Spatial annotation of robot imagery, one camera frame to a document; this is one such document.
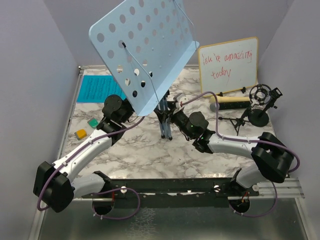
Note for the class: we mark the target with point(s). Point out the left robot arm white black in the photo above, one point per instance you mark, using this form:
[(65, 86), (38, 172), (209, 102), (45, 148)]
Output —
[(56, 184)]

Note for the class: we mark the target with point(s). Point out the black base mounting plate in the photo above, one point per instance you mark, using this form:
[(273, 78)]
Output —
[(170, 193)]

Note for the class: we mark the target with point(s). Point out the black tripod with shock mount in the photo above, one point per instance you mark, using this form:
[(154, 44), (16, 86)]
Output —
[(240, 122)]

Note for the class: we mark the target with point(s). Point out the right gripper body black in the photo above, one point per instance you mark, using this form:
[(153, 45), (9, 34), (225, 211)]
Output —
[(179, 119)]

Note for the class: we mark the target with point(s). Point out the cream toy microphone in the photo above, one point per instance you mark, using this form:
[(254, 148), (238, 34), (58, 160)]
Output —
[(226, 99)]

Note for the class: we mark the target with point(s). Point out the light blue music stand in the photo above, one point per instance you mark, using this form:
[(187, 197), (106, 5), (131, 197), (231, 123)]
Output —
[(145, 44)]

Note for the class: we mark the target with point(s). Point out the cyan sheet music page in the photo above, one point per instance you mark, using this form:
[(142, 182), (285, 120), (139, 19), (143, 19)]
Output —
[(96, 88)]

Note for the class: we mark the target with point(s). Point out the green eraser block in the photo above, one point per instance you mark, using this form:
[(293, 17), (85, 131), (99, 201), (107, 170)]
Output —
[(93, 123)]

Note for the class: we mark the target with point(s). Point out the whiteboard with yellow frame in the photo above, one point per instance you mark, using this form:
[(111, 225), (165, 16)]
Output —
[(229, 66)]

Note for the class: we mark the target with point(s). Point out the black studio microphone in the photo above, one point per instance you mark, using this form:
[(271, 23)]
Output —
[(223, 106)]

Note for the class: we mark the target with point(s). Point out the black round-base mic stand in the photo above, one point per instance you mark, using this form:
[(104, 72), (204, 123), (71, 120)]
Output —
[(265, 98)]

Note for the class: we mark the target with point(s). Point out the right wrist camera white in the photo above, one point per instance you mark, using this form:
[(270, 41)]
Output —
[(179, 99)]

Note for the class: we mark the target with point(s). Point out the aluminium rail frame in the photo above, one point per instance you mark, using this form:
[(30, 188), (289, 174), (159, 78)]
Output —
[(288, 188)]

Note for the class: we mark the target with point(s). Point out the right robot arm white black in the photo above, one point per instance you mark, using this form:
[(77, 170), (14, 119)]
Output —
[(271, 158)]

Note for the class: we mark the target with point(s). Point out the yellow eraser block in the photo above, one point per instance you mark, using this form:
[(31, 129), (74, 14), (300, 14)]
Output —
[(80, 134)]

